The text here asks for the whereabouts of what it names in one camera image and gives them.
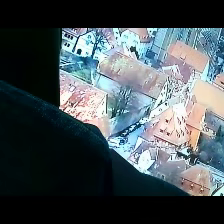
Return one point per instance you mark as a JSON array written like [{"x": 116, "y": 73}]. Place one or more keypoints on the black garment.
[{"x": 50, "y": 146}]

